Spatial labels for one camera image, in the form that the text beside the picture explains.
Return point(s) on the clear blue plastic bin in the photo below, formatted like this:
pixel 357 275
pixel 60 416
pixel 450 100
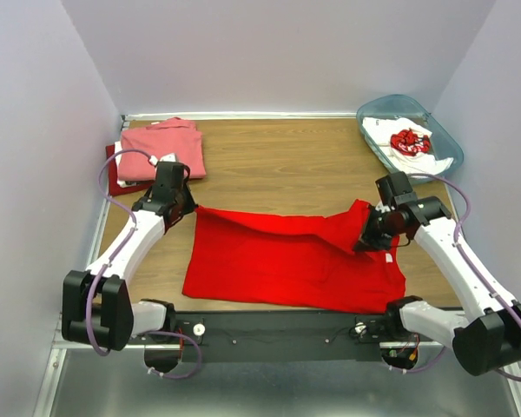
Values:
pixel 396 106

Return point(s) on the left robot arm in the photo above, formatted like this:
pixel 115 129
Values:
pixel 96 306

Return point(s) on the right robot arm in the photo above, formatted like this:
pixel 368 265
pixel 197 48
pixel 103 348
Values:
pixel 486 336

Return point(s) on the folded pink t-shirt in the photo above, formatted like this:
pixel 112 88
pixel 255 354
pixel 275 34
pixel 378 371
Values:
pixel 174 135

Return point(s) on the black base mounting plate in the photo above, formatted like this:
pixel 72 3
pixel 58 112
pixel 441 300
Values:
pixel 292 335

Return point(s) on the folded dark red t-shirt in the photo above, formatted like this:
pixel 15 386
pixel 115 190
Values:
pixel 117 187

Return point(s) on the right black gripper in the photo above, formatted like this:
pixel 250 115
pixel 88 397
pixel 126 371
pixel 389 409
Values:
pixel 368 241

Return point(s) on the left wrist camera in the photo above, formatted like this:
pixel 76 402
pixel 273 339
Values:
pixel 171 157

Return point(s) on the bright red t-shirt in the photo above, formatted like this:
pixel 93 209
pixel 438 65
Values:
pixel 291 260

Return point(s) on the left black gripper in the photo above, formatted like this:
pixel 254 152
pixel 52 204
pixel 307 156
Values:
pixel 190 205

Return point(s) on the white printed t-shirt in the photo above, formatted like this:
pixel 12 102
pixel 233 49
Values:
pixel 406 144

